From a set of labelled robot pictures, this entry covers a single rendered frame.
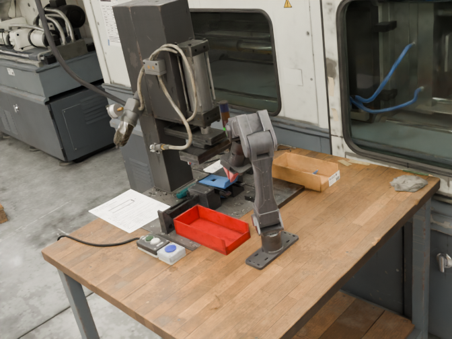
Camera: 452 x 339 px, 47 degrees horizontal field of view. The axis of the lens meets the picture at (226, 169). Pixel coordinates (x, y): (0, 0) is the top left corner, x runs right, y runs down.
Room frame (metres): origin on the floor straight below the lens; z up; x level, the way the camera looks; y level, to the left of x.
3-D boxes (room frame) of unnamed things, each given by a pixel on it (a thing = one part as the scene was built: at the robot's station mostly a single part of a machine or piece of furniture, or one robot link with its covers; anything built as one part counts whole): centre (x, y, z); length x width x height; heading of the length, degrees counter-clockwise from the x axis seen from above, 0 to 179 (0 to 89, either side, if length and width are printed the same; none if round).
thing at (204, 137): (1.81, 0.11, 1.22); 0.26 x 0.18 x 0.30; 42
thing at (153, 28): (1.86, 0.13, 1.44); 0.17 x 0.13 x 0.42; 42
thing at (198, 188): (1.77, 0.05, 0.98); 0.20 x 0.10 x 0.01; 132
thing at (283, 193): (1.72, -0.17, 0.91); 0.17 x 0.16 x 0.02; 132
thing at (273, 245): (1.36, -0.10, 0.94); 0.20 x 0.07 x 0.08; 132
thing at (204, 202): (1.77, 0.05, 0.94); 0.20 x 0.10 x 0.07; 132
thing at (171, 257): (1.42, 0.22, 0.90); 0.07 x 0.07 x 0.06; 42
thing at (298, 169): (1.81, -0.30, 0.93); 0.25 x 0.13 x 0.08; 42
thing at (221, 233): (1.51, 0.08, 0.93); 0.25 x 0.12 x 0.06; 42
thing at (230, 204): (1.84, 0.08, 0.88); 0.65 x 0.50 x 0.03; 132
